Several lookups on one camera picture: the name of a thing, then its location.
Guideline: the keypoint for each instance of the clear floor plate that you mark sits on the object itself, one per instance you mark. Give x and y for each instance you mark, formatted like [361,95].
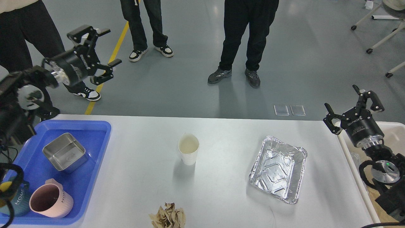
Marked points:
[298,110]
[281,110]

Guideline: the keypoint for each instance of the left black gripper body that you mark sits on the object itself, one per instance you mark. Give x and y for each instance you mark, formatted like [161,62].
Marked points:
[72,67]

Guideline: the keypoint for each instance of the white paper cup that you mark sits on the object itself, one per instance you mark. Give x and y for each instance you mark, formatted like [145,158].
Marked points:
[188,146]

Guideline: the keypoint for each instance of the pink ribbed mug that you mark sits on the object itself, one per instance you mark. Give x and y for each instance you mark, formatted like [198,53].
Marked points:
[51,200]

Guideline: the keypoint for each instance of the person in cream top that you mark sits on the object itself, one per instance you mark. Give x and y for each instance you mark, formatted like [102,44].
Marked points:
[22,22]

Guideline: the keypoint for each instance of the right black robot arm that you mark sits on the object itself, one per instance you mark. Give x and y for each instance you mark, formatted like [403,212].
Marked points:
[384,171]

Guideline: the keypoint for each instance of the clear floor plate left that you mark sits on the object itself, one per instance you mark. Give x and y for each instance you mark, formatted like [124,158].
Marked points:
[281,110]

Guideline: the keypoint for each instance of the teal yellow HOME mug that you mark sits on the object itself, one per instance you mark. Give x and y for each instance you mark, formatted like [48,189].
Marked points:
[19,201]

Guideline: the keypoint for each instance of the crumpled brown paper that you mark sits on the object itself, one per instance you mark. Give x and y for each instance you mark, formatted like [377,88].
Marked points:
[170,217]

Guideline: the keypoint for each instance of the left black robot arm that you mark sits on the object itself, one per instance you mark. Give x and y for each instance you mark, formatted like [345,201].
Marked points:
[21,92]

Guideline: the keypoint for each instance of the white bin right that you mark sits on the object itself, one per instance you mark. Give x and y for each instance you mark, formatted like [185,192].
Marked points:
[394,139]

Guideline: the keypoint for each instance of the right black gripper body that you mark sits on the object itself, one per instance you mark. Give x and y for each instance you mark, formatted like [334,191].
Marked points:
[361,126]

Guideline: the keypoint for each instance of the stainless steel square tray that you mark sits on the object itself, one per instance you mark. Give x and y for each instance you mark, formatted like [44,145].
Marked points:
[65,153]

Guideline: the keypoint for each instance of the aluminium foil tray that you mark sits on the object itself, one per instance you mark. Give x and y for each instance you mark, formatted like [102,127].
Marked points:
[278,169]

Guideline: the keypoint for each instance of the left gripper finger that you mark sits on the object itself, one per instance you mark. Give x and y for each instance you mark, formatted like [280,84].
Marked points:
[107,74]
[86,36]

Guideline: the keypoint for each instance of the clear floor plate right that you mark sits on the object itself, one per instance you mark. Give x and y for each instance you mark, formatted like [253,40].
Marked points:
[298,110]

